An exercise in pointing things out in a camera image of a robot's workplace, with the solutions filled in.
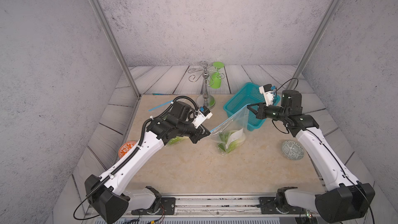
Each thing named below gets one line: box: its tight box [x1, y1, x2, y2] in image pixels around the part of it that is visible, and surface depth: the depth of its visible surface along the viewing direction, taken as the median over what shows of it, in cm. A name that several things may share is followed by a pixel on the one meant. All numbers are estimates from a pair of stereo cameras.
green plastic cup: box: [209, 61, 225, 90], surface depth 110 cm
